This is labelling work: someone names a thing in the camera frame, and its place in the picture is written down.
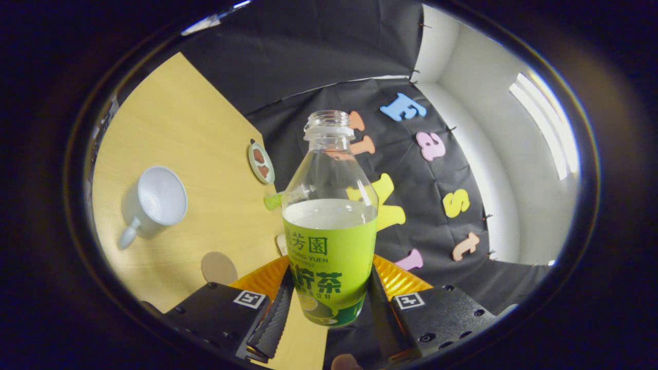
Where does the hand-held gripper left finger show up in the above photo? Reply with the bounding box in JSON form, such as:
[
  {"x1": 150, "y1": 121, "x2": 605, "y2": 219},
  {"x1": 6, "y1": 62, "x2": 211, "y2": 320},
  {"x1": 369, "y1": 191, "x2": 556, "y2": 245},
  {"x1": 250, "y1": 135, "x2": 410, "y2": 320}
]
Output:
[{"x1": 164, "y1": 255, "x2": 295, "y2": 363}]

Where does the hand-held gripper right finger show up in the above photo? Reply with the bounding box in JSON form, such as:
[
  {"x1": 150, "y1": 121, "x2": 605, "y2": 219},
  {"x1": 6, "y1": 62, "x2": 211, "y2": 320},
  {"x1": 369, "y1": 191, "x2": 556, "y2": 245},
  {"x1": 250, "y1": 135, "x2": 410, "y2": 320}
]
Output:
[{"x1": 368, "y1": 254, "x2": 498, "y2": 360}]

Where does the brown round coaster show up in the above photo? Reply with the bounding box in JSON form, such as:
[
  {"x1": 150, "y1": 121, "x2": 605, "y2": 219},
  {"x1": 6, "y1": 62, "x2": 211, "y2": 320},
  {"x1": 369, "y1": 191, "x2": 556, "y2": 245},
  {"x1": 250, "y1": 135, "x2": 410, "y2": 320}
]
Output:
[{"x1": 200, "y1": 251, "x2": 239, "y2": 286}]

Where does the green label juice bottle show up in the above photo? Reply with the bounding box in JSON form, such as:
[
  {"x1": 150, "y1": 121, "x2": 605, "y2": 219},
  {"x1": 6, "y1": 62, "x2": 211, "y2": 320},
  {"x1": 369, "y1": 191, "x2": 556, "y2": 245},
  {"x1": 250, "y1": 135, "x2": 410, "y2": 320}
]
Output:
[{"x1": 281, "y1": 109, "x2": 379, "y2": 327}]

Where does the white cup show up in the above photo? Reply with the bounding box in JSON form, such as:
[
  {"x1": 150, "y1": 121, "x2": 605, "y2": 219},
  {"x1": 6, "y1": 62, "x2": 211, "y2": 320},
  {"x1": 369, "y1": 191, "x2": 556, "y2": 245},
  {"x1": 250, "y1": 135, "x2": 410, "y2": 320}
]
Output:
[{"x1": 118, "y1": 165, "x2": 189, "y2": 251}]

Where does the pale green plate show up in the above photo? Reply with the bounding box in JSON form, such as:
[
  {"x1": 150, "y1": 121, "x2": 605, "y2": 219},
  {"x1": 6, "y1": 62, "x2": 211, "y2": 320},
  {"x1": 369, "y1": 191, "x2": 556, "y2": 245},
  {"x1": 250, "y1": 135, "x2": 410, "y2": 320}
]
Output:
[{"x1": 248, "y1": 140, "x2": 276, "y2": 184}]

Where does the wooden table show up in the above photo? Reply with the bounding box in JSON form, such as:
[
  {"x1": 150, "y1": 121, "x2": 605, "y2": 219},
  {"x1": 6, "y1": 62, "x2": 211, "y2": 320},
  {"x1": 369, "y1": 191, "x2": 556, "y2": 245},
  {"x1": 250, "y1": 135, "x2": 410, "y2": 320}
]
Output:
[{"x1": 92, "y1": 51, "x2": 330, "y2": 370}]

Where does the ceiling light panel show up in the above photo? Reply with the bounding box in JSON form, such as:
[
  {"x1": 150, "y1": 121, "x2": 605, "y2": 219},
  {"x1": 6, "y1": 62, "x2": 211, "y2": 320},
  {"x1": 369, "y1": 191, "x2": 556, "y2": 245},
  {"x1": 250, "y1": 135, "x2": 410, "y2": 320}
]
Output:
[{"x1": 509, "y1": 72, "x2": 581, "y2": 180}]

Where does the black backdrop cloth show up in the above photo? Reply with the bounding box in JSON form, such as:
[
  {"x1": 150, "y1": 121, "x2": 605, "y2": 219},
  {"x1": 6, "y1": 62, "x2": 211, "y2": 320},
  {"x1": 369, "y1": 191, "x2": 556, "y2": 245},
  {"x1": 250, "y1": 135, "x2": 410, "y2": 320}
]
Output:
[{"x1": 116, "y1": 0, "x2": 553, "y2": 370}]

